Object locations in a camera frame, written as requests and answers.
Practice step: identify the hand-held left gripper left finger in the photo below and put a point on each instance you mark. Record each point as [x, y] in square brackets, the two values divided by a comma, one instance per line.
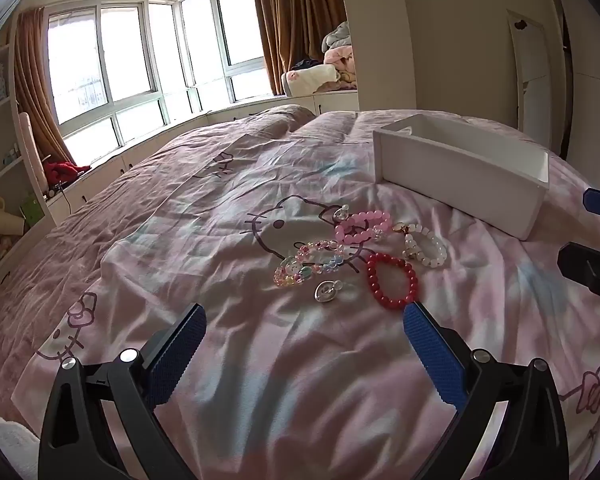
[177, 355]

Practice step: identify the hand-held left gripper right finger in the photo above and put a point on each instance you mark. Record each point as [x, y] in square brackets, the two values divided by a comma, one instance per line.
[432, 355]

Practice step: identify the white storage box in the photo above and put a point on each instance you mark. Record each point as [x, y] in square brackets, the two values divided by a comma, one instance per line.
[455, 185]

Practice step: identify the mauve blanket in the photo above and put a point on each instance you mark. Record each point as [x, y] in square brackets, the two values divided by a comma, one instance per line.
[80, 240]

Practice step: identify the white door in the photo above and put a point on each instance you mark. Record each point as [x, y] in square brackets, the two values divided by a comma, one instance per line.
[540, 60]

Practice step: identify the white towel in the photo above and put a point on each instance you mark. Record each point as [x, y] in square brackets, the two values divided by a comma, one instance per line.
[5, 440]

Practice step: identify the red cloth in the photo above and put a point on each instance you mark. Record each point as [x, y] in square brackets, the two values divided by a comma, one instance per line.
[60, 171]

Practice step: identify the yellow cup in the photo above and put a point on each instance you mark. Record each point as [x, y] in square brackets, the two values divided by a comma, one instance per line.
[0, 220]

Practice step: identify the white shelf unit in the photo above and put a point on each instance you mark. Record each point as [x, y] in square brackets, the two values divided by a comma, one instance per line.
[0, 165]

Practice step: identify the white plush pillow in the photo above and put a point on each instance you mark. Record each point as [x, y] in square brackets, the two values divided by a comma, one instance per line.
[310, 80]

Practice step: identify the brown curtain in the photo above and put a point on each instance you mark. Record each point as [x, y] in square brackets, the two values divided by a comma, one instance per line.
[35, 85]
[295, 20]

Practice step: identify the bay window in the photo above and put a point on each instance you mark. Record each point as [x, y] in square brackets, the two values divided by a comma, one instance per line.
[120, 55]

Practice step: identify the grey clothing pile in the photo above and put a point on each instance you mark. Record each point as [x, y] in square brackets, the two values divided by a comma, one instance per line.
[336, 35]

